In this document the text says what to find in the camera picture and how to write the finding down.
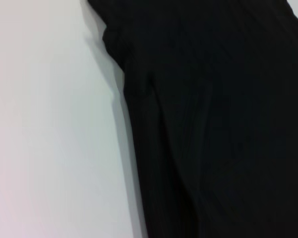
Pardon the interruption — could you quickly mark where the black shirt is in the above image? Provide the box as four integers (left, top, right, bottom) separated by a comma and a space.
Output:
87, 0, 298, 238

